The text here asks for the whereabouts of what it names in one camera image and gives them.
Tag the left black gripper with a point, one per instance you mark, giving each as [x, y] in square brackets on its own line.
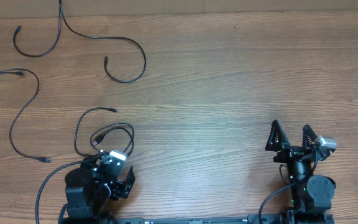
[120, 188]

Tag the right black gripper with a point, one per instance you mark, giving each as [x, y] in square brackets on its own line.
[280, 143]

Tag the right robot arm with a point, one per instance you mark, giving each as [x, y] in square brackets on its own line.
[311, 195]

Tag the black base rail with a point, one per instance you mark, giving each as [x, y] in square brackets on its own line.
[250, 219]

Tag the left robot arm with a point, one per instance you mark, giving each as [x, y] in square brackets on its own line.
[77, 209]

